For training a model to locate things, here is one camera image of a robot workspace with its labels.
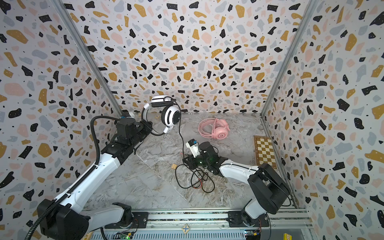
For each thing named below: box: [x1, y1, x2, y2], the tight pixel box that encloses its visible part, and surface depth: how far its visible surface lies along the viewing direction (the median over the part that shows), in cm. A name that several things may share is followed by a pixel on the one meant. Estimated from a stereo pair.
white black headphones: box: [141, 95, 182, 136], surface depth 67 cm
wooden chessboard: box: [253, 135, 278, 169], surface depth 99 cm
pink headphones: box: [198, 117, 230, 140], surface depth 107 cm
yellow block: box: [283, 233, 293, 240], surface depth 70 cm
